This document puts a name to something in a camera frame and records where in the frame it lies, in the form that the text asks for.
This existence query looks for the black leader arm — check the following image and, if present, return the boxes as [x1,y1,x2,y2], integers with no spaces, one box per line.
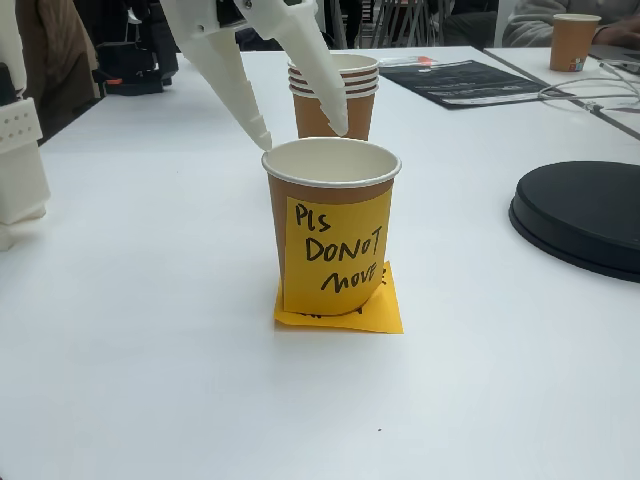
[92,0,181,97]

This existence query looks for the brown paper cup with note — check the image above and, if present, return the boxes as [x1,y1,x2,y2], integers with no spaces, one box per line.
[260,137,403,316]

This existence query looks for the yellow handwritten sticky note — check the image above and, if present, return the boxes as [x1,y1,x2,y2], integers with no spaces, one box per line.
[283,189,393,315]
[273,260,405,335]

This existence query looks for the brown paper cup with label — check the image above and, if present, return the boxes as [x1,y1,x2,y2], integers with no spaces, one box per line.
[549,13,603,73]

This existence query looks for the person's hand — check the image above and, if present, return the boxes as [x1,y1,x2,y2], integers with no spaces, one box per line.
[592,23,640,50]

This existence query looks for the black bag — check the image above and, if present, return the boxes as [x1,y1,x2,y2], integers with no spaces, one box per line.
[233,27,332,52]

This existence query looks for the metal chair frames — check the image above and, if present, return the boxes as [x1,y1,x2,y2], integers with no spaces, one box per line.
[324,0,444,50]

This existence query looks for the white and orange packet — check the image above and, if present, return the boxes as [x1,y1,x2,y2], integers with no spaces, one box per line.
[378,54,442,69]

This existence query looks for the person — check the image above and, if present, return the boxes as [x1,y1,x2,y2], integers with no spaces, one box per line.
[14,0,101,144]

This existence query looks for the black printed brochure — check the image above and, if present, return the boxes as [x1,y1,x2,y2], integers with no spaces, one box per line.
[379,59,576,111]

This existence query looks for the grey laptop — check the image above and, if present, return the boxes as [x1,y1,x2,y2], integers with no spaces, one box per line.
[587,43,640,64]

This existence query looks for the black round disc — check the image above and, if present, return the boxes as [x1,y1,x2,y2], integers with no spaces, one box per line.
[508,160,640,284]

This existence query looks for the white cable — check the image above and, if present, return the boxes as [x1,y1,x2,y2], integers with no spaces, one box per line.
[538,58,640,114]

